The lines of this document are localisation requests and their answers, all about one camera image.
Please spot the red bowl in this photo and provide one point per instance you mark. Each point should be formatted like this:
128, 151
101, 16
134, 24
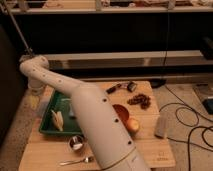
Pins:
122, 112

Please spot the silver fork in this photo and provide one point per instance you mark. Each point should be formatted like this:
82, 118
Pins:
84, 160

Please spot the peeled banana piece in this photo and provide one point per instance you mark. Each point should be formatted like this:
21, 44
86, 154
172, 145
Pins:
57, 120

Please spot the red yellow apple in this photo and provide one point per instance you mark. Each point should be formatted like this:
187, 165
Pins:
132, 125

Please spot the blue sponge block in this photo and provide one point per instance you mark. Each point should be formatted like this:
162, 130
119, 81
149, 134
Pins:
71, 113

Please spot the metal shelf rack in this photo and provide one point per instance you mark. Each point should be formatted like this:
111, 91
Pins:
185, 39

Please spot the grey rectangular block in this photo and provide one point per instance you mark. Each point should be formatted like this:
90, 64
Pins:
161, 127

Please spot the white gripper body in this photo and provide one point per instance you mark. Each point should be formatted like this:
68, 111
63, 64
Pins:
36, 87

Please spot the small metal cup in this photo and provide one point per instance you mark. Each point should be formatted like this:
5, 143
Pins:
76, 143

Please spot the green plastic tray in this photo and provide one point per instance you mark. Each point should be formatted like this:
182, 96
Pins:
59, 102

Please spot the translucent grey towel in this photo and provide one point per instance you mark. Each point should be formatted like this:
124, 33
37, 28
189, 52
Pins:
39, 104

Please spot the black red tool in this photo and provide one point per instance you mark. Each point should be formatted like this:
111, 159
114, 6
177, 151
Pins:
129, 86

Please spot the bunch of dark grapes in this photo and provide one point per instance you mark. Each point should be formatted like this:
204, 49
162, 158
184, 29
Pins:
141, 99

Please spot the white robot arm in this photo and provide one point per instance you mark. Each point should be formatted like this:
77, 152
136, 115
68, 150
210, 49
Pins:
107, 136

